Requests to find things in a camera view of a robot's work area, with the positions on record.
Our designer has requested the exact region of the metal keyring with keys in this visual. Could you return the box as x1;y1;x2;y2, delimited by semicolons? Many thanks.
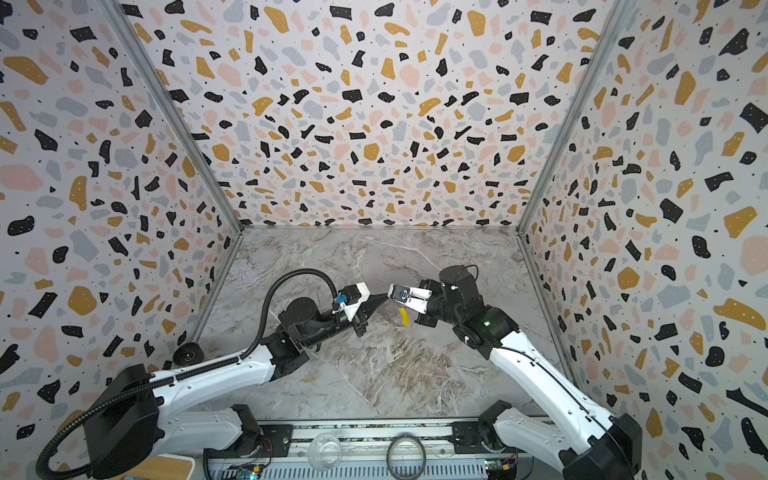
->
380;302;407;328

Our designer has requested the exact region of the yellow capped key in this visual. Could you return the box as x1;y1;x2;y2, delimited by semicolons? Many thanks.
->
398;308;411;327

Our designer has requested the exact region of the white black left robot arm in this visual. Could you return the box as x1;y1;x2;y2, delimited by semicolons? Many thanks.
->
83;284;387;479

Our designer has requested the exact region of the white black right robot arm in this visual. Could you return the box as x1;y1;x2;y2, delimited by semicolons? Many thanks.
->
395;265;643;479

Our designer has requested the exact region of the black round knob bottle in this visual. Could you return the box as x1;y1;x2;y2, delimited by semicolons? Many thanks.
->
172;342;205;367

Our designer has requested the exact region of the clear glass bowl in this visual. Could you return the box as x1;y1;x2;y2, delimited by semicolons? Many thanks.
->
308;433;342;472

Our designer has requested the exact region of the wooden tray white rim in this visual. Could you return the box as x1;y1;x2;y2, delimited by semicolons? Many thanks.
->
117;455;195;480

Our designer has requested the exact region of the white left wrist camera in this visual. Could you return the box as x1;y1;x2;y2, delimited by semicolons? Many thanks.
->
333;282;370;323

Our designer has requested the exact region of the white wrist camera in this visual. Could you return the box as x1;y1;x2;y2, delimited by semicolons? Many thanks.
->
333;282;370;323
388;284;432;314

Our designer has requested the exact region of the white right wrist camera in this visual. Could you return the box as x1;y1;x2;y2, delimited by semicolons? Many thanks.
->
388;284;432;314

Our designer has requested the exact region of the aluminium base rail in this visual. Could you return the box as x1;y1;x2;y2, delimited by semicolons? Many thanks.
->
206;417;538;479

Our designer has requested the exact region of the grey ring coil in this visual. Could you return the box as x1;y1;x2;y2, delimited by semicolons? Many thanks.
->
386;435;428;480

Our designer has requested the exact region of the black corrugated cable conduit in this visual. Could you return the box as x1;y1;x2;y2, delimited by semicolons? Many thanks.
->
34;268;340;480

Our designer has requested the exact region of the aluminium corner post left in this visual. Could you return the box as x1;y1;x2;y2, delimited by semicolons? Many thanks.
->
96;1;243;234

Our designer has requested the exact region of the aluminium corner post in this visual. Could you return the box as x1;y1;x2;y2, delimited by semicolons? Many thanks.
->
516;0;636;237
96;1;243;234

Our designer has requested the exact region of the aluminium corner post right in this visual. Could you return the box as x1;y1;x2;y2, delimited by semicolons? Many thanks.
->
516;0;636;237

